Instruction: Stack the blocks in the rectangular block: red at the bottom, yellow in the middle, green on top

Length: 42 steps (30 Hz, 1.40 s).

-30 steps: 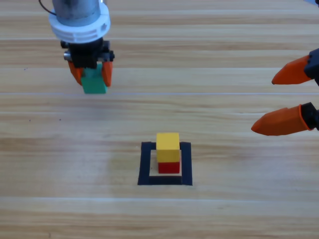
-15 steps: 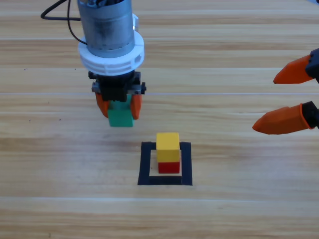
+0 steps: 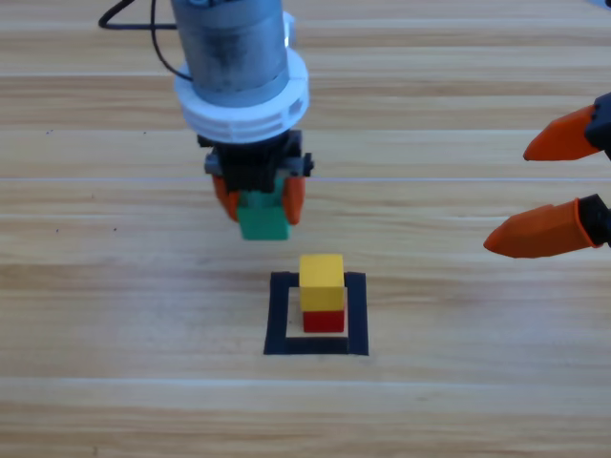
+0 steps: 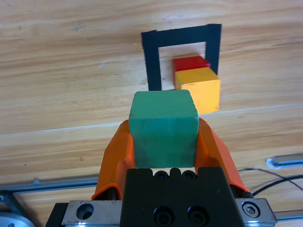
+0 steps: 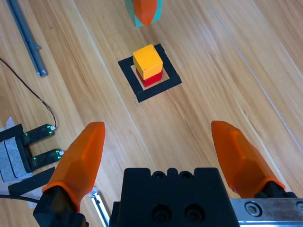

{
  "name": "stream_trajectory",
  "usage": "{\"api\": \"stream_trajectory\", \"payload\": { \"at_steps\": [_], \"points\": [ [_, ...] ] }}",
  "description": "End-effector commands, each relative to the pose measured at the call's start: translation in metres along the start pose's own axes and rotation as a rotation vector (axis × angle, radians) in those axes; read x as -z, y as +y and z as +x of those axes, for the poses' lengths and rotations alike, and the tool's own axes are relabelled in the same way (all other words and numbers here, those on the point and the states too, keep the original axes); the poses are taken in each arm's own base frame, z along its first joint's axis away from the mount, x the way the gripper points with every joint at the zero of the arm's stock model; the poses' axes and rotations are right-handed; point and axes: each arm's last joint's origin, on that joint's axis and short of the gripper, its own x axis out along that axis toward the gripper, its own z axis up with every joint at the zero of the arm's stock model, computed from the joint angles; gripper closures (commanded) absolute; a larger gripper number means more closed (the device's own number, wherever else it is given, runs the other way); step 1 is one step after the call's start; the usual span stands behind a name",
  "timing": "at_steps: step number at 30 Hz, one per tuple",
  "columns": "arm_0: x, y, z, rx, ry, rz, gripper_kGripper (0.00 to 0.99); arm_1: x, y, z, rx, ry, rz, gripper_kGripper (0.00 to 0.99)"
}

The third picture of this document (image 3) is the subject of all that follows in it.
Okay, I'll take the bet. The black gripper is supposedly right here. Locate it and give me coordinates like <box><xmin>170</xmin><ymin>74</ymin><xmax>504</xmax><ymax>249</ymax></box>
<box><xmin>197</xmin><ymin>130</ymin><xmax>316</xmax><ymax>227</ymax></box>

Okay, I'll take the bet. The green wooden cube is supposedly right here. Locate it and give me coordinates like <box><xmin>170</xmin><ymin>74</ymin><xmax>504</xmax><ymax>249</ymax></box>
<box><xmin>237</xmin><ymin>189</ymin><xmax>293</xmax><ymax>241</ymax></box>

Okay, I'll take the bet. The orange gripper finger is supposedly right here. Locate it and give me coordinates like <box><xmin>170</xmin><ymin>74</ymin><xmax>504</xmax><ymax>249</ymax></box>
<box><xmin>482</xmin><ymin>192</ymin><xmax>611</xmax><ymax>260</ymax></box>
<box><xmin>522</xmin><ymin>92</ymin><xmax>611</xmax><ymax>163</ymax></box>

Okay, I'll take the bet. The yellow wooden cube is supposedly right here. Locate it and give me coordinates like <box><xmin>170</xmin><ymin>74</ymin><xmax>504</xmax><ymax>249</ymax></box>
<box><xmin>299</xmin><ymin>254</ymin><xmax>346</xmax><ymax>312</ymax></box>

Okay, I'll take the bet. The red wooden cube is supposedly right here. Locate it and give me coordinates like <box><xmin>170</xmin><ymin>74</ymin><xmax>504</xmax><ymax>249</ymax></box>
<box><xmin>303</xmin><ymin>308</ymin><xmax>346</xmax><ymax>334</ymax></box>

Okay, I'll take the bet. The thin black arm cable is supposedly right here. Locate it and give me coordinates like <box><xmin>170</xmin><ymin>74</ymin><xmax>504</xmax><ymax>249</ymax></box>
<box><xmin>97</xmin><ymin>0</ymin><xmax>193</xmax><ymax>81</ymax></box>

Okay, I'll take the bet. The black tape square outline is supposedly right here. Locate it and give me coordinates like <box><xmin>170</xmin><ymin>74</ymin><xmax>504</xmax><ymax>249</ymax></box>
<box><xmin>263</xmin><ymin>271</ymin><xmax>370</xmax><ymax>357</ymax></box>

